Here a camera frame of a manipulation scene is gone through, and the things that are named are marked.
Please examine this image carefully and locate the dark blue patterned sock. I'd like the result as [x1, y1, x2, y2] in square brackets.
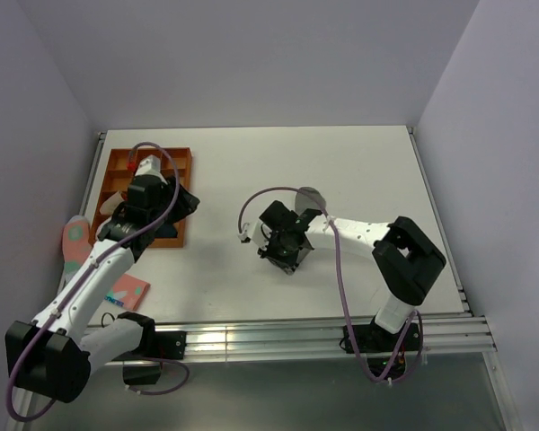
[155, 223, 178, 239]

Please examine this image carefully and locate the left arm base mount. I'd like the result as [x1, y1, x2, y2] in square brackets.
[118, 330, 190, 396]

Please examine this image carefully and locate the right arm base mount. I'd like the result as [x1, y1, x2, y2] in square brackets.
[352, 321, 424, 383]

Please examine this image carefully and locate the grey striped sock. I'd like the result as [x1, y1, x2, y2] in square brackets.
[294, 187, 327, 215]

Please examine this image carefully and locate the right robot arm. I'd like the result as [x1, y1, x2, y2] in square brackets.
[242, 200, 446, 350]

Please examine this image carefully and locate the pink green sock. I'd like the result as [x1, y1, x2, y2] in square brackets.
[62, 215, 92, 284]

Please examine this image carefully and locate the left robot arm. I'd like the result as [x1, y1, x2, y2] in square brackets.
[5, 174, 199, 403]

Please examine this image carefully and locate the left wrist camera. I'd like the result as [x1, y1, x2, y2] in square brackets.
[133, 155, 164, 181]

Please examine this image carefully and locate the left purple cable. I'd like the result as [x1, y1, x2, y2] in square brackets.
[4, 142, 190, 422]

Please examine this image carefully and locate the beige rolled sock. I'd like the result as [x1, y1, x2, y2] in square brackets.
[99, 191, 125, 216]

